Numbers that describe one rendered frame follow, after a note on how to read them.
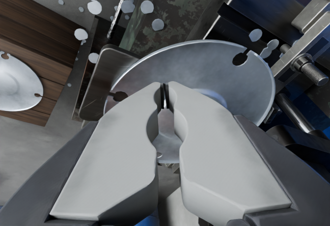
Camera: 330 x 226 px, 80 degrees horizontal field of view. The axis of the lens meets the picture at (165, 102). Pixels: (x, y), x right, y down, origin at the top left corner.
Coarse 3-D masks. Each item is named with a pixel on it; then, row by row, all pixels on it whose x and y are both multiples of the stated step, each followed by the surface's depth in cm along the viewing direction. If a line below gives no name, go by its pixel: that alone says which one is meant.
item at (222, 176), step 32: (192, 96) 10; (192, 128) 8; (224, 128) 8; (192, 160) 6; (224, 160) 6; (256, 160) 6; (192, 192) 6; (224, 192) 5; (256, 192) 5; (224, 224) 6
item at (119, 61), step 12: (108, 48) 24; (120, 48) 25; (108, 60) 25; (120, 60) 25; (132, 60) 26; (96, 72) 26; (108, 72) 26; (120, 72) 27; (96, 84) 27; (108, 84) 28; (84, 96) 29; (96, 96) 29; (120, 96) 30; (84, 108) 30; (96, 108) 31; (96, 120) 32
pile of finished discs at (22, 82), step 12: (0, 60) 67; (12, 60) 68; (0, 72) 70; (12, 72) 71; (24, 72) 72; (0, 84) 73; (12, 84) 74; (24, 84) 75; (36, 84) 76; (0, 96) 77; (12, 96) 78; (24, 96) 79; (0, 108) 81; (12, 108) 82; (24, 108) 83
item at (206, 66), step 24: (168, 48) 24; (192, 48) 25; (216, 48) 26; (240, 48) 26; (144, 72) 27; (168, 72) 28; (192, 72) 28; (216, 72) 29; (240, 72) 29; (264, 72) 30; (216, 96) 32; (240, 96) 33; (264, 96) 34; (168, 120) 34; (168, 144) 40
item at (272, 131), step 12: (276, 132) 26; (288, 132) 25; (300, 132) 27; (312, 132) 33; (288, 144) 24; (300, 144) 24; (312, 144) 26; (324, 144) 29; (300, 156) 27; (312, 156) 27; (324, 156) 28
